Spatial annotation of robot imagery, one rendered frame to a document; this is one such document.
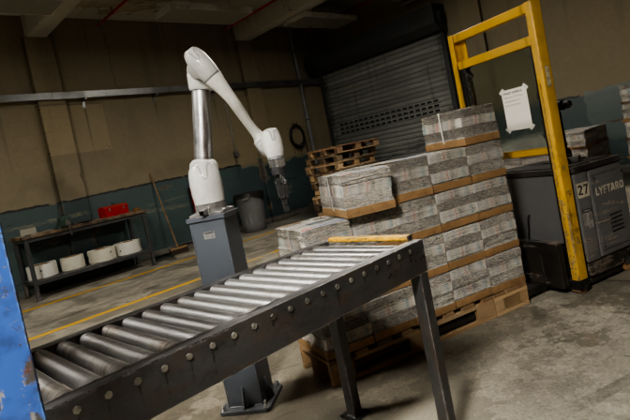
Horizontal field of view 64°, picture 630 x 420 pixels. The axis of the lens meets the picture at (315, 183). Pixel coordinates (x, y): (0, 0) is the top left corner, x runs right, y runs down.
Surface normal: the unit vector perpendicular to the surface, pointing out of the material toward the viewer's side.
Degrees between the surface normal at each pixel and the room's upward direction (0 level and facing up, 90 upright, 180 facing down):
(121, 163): 90
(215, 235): 90
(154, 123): 90
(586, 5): 90
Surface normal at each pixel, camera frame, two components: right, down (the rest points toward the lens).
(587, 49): -0.70, 0.18
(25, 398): 0.69, -0.11
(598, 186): 0.44, -0.04
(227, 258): -0.18, 0.09
